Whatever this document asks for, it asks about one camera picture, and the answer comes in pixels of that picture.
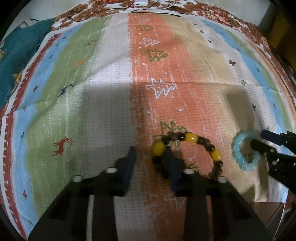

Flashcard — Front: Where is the yellow wooden furniture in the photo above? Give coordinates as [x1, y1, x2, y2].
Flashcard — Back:
[267, 12, 295, 69]

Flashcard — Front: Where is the black cable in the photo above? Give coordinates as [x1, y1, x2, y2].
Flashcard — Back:
[30, 0, 182, 23]

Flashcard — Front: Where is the white power adapter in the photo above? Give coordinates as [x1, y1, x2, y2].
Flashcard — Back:
[134, 0, 149, 6]

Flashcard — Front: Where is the light blue bead bracelet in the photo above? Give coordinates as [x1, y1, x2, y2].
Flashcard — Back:
[231, 129, 263, 172]

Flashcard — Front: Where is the teal blanket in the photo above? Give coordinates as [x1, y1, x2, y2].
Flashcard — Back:
[0, 19, 53, 108]

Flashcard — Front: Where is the striped colourful mat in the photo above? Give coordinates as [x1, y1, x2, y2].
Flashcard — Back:
[1, 13, 295, 240]

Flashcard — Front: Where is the brown jewelry box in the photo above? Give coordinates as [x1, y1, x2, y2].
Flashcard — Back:
[250, 202, 285, 239]

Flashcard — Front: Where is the floral brown bedsheet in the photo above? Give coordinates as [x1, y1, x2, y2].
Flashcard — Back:
[0, 0, 296, 117]

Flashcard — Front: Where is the yellow brown bead bracelet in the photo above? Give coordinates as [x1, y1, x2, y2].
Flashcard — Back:
[151, 131, 224, 179]

